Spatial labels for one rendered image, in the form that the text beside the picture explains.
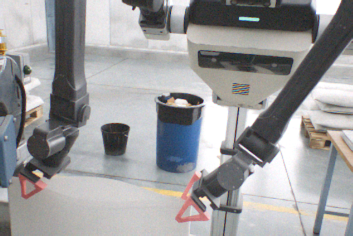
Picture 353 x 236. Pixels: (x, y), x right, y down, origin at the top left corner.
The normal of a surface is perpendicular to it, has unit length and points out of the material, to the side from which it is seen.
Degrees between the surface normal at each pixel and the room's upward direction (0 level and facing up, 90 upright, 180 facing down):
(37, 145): 86
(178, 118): 93
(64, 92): 99
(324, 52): 98
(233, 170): 76
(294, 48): 40
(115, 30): 90
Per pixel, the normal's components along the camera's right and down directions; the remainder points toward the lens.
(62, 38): -0.34, 0.43
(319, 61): -0.54, 0.37
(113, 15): -0.17, 0.30
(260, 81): -0.20, 0.84
